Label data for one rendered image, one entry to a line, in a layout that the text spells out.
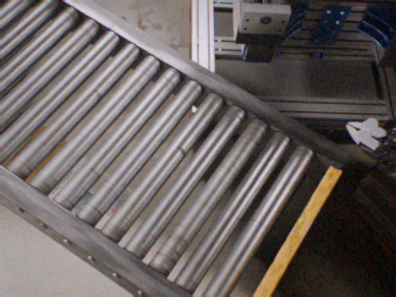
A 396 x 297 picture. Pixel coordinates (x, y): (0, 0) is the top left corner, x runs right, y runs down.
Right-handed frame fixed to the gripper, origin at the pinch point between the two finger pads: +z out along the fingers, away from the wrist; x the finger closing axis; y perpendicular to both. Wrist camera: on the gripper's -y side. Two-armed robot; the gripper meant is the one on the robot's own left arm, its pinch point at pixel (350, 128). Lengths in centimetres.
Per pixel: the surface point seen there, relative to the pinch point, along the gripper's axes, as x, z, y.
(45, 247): 57, 68, -76
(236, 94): 10.8, 28.4, 3.5
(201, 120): 22.5, 31.4, 3.4
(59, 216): 61, 43, 4
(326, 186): 21.5, -2.0, 5.5
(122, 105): 30, 50, 3
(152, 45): 11, 54, 4
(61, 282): 64, 56, -76
